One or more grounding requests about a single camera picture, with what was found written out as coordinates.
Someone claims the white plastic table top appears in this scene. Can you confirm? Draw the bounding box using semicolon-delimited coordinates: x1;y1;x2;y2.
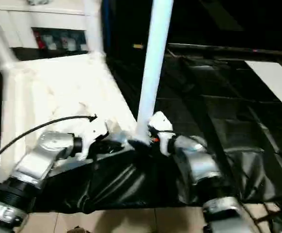
0;51;151;178

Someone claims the black plastic mat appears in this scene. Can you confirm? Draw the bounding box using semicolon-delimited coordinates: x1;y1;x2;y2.
0;46;282;212

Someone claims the small red bottle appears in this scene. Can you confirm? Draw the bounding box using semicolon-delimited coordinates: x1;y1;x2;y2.
35;33;44;50

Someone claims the white flat board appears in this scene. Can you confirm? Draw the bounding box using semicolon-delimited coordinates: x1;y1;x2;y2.
246;61;282;119

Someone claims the white glass-door cabinet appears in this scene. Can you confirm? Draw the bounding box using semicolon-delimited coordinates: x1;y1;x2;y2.
0;0;103;51

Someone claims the black tripod stand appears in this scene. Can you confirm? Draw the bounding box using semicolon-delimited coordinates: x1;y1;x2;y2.
258;201;282;233

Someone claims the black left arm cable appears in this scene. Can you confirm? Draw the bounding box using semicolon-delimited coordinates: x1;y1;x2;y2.
0;115;98;171

